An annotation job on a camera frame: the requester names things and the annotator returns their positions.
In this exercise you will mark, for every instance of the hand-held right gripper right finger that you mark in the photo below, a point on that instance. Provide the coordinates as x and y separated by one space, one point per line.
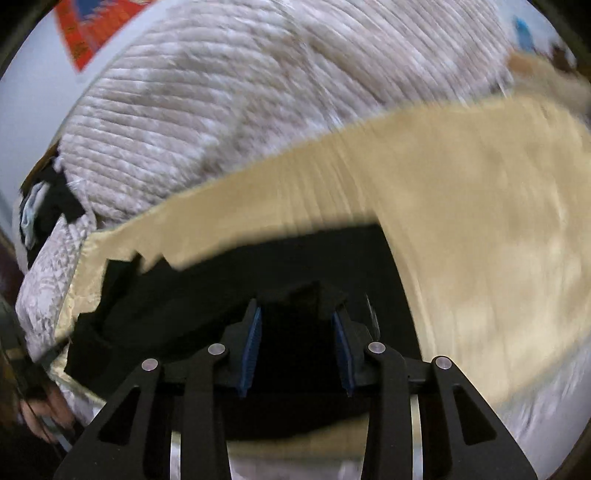
344 353

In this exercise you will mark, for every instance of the black pants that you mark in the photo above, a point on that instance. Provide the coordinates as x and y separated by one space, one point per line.
286 272

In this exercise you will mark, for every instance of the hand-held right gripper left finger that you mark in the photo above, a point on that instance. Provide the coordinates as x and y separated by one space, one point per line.
251 353

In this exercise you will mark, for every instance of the light blue cloth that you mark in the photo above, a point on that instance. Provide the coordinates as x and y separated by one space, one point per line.
30 212

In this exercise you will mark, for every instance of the black cloth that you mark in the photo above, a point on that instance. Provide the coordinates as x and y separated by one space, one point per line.
53 203

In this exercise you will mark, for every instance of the person's left hand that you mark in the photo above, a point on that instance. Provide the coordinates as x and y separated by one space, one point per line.
44 413

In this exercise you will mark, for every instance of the small blue object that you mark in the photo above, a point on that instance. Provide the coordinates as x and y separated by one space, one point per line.
523 30

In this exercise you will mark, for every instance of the beige patterned quilted blanket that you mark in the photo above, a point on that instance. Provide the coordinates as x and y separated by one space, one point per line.
231 92

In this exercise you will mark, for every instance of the cream satin bed sheet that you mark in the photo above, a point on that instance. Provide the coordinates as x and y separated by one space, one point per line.
461 207

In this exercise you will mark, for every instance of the red wall poster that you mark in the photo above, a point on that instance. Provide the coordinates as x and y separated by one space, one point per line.
92 23

